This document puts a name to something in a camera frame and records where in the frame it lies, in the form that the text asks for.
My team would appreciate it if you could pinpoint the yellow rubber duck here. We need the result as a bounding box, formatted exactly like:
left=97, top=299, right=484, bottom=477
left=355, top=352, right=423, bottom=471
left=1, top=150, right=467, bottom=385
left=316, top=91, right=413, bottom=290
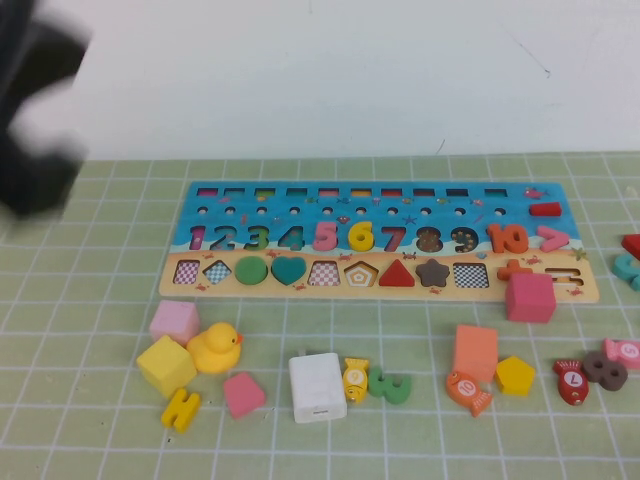
left=185, top=321, right=245, bottom=376

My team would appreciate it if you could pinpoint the yellow letter H piece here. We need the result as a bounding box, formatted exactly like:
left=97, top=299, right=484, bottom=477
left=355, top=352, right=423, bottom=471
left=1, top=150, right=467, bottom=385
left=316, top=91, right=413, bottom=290
left=159, top=388, right=203, bottom=436

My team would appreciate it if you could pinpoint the yellow fish number nine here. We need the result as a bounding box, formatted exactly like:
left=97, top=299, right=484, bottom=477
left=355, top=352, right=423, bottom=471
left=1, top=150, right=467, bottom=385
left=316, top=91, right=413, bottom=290
left=341, top=356, right=370, bottom=404

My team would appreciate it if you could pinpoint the brown star piece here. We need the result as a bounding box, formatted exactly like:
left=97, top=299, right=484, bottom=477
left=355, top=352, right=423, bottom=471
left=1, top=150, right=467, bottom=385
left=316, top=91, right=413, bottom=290
left=413, top=257, right=450, bottom=289

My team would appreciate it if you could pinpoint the brown number eight piece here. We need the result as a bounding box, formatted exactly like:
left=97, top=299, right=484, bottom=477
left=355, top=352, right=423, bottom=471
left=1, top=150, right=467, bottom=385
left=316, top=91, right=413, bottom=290
left=580, top=350, right=629, bottom=393

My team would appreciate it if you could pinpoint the pink trapezoid piece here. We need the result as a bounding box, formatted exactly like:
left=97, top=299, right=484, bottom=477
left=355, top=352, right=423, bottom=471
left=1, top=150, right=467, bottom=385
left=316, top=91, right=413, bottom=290
left=222, top=371, right=267, bottom=421

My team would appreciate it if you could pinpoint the orange rectangular block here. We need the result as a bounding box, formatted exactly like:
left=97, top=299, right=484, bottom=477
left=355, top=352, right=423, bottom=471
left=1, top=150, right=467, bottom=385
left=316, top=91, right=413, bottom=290
left=452, top=324, right=500, bottom=384

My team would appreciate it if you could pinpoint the white power adapter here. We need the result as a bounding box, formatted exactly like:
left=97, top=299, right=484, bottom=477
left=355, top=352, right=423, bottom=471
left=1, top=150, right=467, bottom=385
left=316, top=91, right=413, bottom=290
left=287, top=351, right=349, bottom=426

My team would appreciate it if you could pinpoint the wooden number puzzle board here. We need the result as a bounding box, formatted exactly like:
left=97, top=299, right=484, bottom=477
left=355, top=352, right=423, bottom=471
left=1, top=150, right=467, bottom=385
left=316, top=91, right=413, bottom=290
left=157, top=180, right=600, bottom=305

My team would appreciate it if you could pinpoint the magenta cube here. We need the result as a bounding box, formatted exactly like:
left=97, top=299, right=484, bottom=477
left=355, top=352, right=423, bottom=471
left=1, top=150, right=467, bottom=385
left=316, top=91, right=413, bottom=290
left=504, top=271, right=558, bottom=324

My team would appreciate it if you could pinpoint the green circle piece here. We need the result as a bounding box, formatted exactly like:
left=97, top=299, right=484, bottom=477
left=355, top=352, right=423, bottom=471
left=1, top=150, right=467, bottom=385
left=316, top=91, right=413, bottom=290
left=234, top=254, right=270, bottom=287

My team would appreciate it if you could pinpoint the yellow cube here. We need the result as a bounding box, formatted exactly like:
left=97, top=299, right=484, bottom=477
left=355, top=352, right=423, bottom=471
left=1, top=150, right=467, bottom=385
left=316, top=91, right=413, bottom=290
left=135, top=334, right=198, bottom=400

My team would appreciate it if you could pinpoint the light pink cube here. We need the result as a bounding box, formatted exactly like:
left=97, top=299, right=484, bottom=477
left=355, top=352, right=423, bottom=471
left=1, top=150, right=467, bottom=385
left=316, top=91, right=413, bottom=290
left=148, top=299, right=201, bottom=347

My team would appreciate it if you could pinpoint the green number three piece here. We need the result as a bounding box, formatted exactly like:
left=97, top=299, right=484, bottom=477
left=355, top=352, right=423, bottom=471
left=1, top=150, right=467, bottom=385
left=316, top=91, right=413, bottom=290
left=368, top=368, right=413, bottom=407

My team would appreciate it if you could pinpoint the red triangle piece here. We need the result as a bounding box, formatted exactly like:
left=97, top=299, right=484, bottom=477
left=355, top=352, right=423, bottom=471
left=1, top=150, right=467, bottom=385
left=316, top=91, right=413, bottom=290
left=377, top=258, right=416, bottom=289

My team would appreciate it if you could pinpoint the orange number ten piece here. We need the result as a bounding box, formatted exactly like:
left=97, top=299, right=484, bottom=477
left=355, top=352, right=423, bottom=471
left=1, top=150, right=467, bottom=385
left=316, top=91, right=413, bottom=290
left=486, top=222, right=530, bottom=255

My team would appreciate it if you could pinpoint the orange plus sign piece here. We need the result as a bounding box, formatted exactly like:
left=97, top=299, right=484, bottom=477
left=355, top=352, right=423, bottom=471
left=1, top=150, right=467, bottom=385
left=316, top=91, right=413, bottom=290
left=496, top=259, right=533, bottom=282

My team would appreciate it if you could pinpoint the pink fish number five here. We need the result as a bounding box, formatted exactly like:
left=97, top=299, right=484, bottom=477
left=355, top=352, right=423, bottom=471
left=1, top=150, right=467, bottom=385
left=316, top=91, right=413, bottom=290
left=601, top=338, right=640, bottom=372

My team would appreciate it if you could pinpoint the red fish number seven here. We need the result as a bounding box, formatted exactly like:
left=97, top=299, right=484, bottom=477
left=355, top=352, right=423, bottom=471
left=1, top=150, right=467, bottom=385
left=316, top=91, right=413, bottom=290
left=551, top=358, right=589, bottom=407

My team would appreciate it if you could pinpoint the pink number five piece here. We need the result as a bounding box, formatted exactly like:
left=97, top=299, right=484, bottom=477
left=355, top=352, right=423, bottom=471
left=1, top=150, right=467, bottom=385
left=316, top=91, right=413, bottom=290
left=313, top=220, right=339, bottom=253

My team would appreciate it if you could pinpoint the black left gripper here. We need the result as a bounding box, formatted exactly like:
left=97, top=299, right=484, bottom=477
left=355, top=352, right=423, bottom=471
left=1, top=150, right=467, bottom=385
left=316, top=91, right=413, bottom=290
left=0, top=128, right=90, bottom=222

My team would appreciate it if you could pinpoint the teal heart piece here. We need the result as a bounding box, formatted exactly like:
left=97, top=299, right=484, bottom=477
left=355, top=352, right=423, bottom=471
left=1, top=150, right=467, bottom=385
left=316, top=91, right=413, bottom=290
left=270, top=256, right=307, bottom=287

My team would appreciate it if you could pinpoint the orange fish number ten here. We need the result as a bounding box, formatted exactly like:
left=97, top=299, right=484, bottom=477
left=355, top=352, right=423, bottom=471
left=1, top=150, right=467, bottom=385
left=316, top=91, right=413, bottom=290
left=445, top=370, right=495, bottom=419

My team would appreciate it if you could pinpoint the teal number piece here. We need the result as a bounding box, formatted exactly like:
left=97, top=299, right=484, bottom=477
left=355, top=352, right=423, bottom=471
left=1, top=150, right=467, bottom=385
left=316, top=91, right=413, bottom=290
left=611, top=251, right=640, bottom=293

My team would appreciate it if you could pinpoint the green grid mat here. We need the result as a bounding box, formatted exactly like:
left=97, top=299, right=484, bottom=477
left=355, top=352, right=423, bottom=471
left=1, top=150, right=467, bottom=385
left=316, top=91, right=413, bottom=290
left=0, top=151, right=640, bottom=480

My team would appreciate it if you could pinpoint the pink greater-than sign piece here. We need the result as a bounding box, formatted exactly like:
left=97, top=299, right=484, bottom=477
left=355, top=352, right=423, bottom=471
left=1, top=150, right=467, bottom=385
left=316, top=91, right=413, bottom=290
left=536, top=225, right=571, bottom=253

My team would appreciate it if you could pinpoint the yellow pentagon piece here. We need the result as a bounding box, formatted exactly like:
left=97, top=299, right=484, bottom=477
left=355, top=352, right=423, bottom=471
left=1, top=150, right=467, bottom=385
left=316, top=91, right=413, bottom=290
left=494, top=355, right=537, bottom=398

